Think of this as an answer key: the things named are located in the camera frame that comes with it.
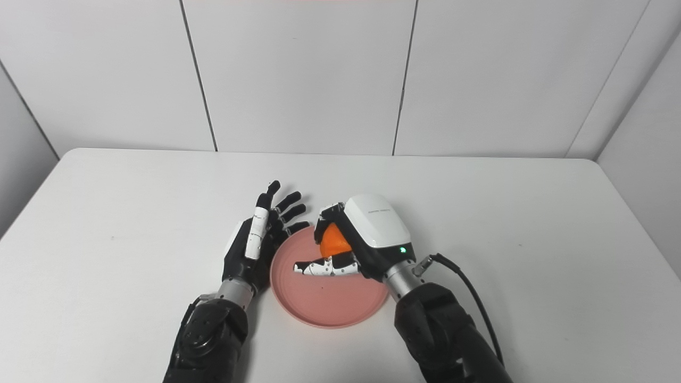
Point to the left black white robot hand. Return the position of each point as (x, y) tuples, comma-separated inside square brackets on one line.
[(250, 250)]

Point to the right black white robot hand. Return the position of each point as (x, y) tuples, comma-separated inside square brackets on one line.
[(378, 229)]

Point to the orange fruit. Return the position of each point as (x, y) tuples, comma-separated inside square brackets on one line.
[(335, 242)]

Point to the pink round plate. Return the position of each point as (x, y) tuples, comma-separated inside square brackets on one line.
[(330, 303)]

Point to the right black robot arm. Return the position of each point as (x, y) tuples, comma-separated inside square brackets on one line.
[(441, 330)]

